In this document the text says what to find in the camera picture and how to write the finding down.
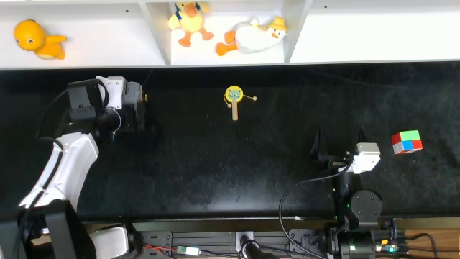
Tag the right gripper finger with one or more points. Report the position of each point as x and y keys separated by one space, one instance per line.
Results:
x=361 y=138
x=318 y=147

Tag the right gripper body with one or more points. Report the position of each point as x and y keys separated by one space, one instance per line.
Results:
x=332 y=162

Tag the grey and yellow toy truck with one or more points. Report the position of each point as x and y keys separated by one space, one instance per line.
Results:
x=133 y=93

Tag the yellow rubber duck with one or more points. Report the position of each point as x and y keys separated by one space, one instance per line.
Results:
x=30 y=36

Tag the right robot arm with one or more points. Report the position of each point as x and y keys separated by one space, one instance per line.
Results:
x=364 y=206

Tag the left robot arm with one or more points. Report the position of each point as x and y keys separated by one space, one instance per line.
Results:
x=68 y=169

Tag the many-coloured puzzle cube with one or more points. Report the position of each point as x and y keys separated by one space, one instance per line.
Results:
x=406 y=142

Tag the yellow wooden rattle drum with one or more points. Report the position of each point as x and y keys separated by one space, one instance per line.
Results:
x=234 y=96

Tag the white plush duck yellow hat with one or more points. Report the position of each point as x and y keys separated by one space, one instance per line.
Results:
x=253 y=37

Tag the white shelf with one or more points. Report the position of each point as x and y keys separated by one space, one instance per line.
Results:
x=90 y=43

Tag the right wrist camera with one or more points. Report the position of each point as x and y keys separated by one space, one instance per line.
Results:
x=364 y=158

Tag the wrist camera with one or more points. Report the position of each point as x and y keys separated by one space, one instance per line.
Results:
x=364 y=158
x=114 y=90

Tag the mounting rail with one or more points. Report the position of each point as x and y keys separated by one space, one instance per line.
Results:
x=215 y=242

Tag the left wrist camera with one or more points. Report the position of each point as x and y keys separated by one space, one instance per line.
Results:
x=114 y=90

